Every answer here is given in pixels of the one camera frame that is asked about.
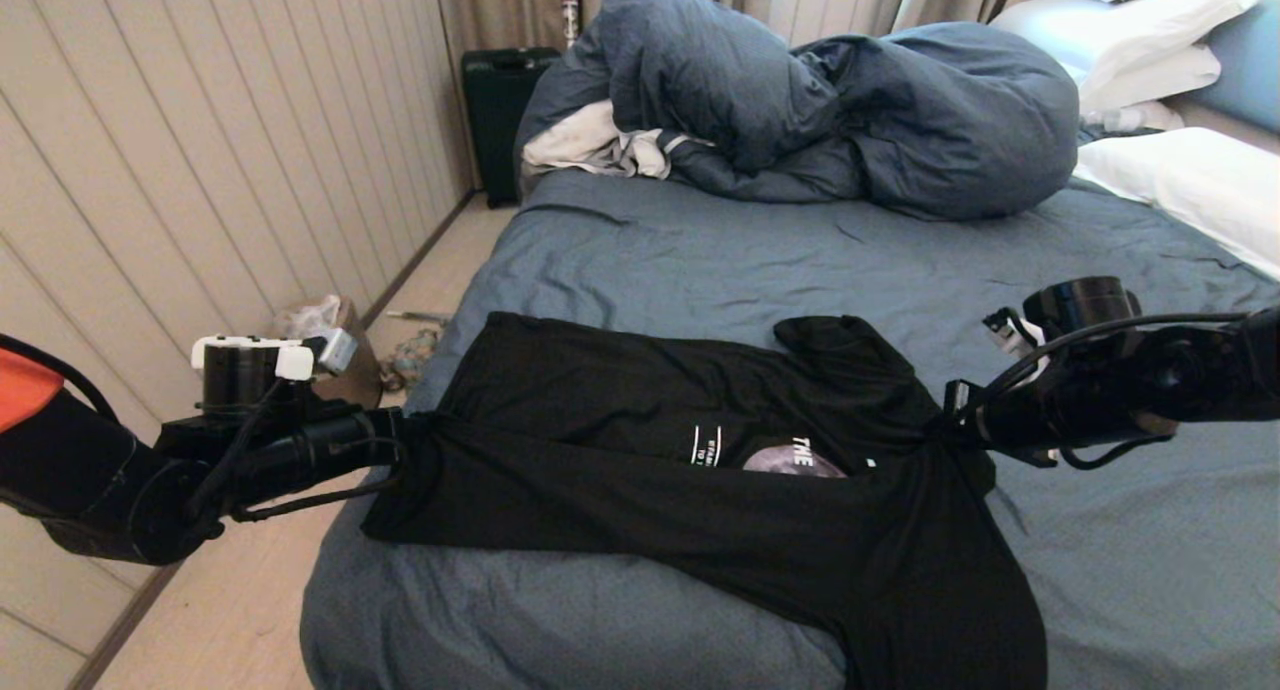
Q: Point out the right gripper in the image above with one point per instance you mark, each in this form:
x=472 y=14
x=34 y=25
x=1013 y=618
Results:
x=1010 y=420

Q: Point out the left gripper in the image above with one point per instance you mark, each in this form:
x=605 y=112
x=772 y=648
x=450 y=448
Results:
x=320 y=450

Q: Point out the black printed t-shirt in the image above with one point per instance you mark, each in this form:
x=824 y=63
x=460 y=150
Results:
x=620 y=510

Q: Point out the bronze trash bin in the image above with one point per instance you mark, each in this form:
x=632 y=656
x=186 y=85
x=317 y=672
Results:
x=362 y=370

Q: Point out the teal patterned cloth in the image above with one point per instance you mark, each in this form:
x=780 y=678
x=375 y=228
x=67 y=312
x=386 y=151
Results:
x=410 y=360

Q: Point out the clear plastic bin bag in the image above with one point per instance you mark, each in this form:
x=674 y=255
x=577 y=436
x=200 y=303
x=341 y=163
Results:
x=310 y=318

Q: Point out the thin metal rod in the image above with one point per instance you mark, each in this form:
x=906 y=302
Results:
x=420 y=317

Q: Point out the long white pillow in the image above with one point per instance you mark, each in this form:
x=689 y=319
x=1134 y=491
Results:
x=1190 y=182

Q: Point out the crumpled dark blue duvet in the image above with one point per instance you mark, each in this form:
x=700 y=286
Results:
x=900 y=115

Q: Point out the small white pillow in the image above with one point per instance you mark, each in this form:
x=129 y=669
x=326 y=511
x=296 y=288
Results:
x=1130 y=117

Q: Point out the bed with blue sheet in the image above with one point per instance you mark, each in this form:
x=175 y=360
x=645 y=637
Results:
x=700 y=260

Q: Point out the flat white pillow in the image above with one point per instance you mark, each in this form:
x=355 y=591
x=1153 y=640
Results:
x=1150 y=78

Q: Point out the black suitcase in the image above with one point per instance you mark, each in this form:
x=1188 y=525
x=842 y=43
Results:
x=495 y=115

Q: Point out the large white pillow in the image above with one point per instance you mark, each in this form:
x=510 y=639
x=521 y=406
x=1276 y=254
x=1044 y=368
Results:
x=1120 y=25

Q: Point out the blue padded headboard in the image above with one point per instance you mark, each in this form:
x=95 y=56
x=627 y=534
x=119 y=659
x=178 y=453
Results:
x=1245 y=65

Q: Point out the white sheer curtain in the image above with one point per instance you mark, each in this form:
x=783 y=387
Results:
x=830 y=2

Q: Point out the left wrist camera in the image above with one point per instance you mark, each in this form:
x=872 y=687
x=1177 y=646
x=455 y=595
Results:
x=335 y=350

